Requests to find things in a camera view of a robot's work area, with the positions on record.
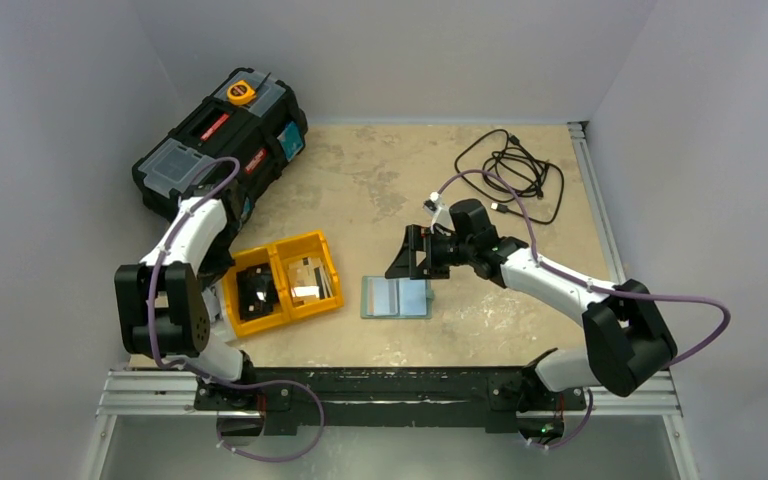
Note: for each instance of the yellow tape measure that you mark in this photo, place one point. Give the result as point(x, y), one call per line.
point(241, 93)

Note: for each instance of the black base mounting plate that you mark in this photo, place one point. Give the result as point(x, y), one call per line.
point(496, 399)

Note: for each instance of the black plastic toolbox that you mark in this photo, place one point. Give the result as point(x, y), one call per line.
point(264, 136)

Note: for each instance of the stack of black cards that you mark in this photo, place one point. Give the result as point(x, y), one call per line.
point(257, 293)

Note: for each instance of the yellow bin with black cards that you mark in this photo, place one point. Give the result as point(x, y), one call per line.
point(242, 260)

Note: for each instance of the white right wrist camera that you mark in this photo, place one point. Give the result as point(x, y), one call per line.
point(438, 211)

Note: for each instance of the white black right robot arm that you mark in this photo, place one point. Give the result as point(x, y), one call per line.
point(627, 340)

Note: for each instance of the white plastic tray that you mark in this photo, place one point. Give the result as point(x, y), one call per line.
point(215, 305)

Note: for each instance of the aluminium frame rail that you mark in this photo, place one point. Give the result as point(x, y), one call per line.
point(640, 436)

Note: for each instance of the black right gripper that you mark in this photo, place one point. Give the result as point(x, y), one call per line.
point(427, 250)

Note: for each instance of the yellow bin with tan cards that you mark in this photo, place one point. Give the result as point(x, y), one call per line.
point(311, 244)

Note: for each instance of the stack of tan cards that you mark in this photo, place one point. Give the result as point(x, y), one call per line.
point(309, 281)

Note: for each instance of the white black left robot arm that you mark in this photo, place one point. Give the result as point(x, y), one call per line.
point(161, 308)

